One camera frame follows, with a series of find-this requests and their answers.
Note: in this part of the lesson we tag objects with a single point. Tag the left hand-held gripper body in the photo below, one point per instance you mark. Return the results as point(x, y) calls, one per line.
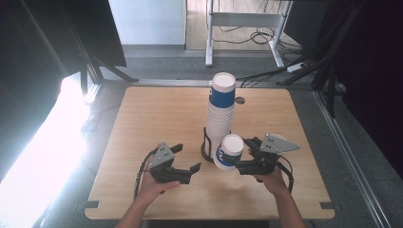
point(163, 158)

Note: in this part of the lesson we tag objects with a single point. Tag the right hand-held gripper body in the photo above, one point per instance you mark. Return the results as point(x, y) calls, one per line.
point(274, 145)

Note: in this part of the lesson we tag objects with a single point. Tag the stack of white paper cups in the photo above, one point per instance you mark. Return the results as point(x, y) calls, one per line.
point(220, 120)

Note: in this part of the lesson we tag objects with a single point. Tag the person's right hand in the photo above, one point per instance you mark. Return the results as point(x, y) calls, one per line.
point(272, 183)

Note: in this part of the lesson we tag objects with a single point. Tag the person's left hand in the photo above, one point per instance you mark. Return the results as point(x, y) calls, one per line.
point(150, 190)

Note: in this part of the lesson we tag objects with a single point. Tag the white power strip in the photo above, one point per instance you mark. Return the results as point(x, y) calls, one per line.
point(296, 67)

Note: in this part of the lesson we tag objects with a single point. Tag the black metal stand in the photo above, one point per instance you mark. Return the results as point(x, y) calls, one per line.
point(95, 68)
point(326, 63)

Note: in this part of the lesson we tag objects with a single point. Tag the white panel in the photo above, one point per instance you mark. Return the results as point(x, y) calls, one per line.
point(147, 22)

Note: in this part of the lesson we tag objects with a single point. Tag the metal floor rail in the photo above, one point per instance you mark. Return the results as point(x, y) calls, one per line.
point(348, 152)

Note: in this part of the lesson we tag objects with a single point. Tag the white metal desk frame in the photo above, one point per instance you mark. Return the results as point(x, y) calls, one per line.
point(244, 19)

